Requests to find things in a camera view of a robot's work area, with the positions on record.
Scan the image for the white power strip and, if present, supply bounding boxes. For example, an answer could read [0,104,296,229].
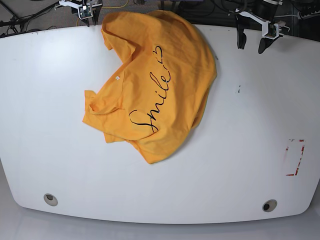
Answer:
[297,5,320,20]

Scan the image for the table grommet hole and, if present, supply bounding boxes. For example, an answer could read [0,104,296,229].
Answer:
[262,199,278,213]
[43,193,58,207]

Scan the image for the yellow Smile T-shirt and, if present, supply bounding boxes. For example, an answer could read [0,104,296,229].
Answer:
[83,10,217,164]

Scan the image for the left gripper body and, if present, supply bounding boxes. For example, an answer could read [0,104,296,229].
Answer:
[230,0,289,32]

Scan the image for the black tripod legs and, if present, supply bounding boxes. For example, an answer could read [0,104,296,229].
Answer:
[0,0,59,35]

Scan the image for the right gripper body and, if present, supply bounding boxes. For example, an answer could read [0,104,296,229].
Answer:
[58,0,103,12]

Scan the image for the left table grommet hole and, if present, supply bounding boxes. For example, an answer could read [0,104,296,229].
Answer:
[43,193,58,207]

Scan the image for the yellow floor cable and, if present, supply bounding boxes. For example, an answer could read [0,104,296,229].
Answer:
[76,0,131,27]

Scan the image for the right table grommet hole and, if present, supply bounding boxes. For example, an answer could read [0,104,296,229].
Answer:
[262,199,278,213]

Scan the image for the red tape rectangle marking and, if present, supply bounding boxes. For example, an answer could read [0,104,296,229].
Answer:
[283,139,306,177]

